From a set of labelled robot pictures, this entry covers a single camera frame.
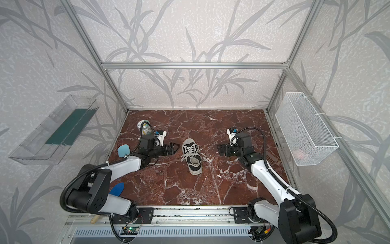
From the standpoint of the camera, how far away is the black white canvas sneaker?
86 centimetres

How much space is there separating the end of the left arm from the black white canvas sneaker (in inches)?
4.8

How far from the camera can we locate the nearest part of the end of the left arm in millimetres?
711
